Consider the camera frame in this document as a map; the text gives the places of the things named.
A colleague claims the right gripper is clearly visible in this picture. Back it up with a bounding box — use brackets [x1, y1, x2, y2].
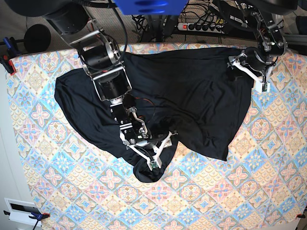
[122, 131, 178, 164]

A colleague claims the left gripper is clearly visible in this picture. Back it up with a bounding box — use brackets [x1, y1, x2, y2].
[227, 47, 278, 84]

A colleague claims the black t-shirt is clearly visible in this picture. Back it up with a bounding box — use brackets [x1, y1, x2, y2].
[54, 47, 254, 183]

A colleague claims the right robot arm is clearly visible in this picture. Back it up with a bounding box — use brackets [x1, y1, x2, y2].
[7, 0, 173, 169]

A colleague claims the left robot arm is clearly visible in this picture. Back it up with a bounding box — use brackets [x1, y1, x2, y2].
[218, 0, 297, 92]

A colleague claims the white power strip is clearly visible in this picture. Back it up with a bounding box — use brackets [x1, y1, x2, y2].
[177, 23, 224, 34]

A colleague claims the patterned tablecloth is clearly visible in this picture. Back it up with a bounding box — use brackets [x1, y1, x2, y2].
[6, 50, 307, 230]

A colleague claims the blue clamp lower left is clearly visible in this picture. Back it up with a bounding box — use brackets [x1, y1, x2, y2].
[3, 210, 50, 230]

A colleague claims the blue clamp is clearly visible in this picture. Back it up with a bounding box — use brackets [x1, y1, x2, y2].
[3, 210, 50, 230]
[3, 37, 21, 57]

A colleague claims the white floor outlet box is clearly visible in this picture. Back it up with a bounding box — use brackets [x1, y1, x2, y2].
[4, 198, 39, 226]

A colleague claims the red clamp lower right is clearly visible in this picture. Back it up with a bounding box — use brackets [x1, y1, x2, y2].
[296, 214, 306, 219]

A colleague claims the black round stool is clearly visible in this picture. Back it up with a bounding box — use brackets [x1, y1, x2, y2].
[24, 24, 51, 53]

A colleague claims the red black clamp left edge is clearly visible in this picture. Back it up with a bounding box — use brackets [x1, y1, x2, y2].
[0, 55, 16, 76]

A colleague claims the blue clamp upper left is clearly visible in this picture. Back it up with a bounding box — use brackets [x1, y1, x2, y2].
[3, 37, 21, 57]

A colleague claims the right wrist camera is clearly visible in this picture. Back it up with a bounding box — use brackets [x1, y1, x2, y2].
[147, 161, 161, 171]

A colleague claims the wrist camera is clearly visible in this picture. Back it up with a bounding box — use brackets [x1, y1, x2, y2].
[255, 81, 271, 93]
[147, 161, 161, 171]

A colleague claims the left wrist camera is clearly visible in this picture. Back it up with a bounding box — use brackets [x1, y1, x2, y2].
[255, 81, 271, 93]

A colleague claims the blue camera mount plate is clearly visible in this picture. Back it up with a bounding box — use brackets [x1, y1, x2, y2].
[114, 0, 188, 16]

